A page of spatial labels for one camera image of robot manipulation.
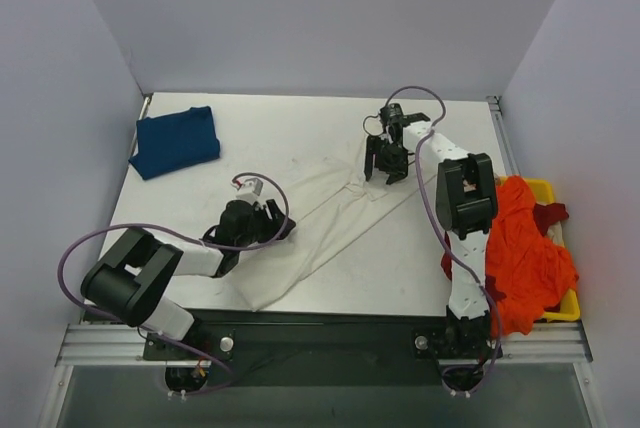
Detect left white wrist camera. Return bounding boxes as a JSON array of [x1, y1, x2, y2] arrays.
[[232, 177, 263, 204]]

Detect beige t shirt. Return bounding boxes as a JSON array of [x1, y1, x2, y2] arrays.
[[546, 223, 566, 247]]

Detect orange t shirt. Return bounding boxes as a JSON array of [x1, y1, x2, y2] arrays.
[[484, 175, 581, 339]]

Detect yellow plastic bin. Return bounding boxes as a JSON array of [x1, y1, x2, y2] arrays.
[[499, 176, 584, 324]]

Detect dark red t shirt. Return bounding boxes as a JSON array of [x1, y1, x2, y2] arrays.
[[440, 203, 569, 280]]

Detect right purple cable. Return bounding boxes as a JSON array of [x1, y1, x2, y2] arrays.
[[387, 86, 504, 394]]

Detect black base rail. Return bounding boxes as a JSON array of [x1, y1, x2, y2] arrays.
[[143, 310, 502, 393]]

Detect cream white t shirt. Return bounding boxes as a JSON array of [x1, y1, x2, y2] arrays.
[[225, 143, 440, 313]]

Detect folded blue t shirt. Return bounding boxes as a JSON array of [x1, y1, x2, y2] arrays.
[[129, 106, 221, 181]]

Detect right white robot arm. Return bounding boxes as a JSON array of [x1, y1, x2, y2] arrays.
[[364, 103, 498, 356]]

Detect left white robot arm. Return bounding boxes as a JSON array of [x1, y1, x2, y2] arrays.
[[81, 199, 296, 360]]

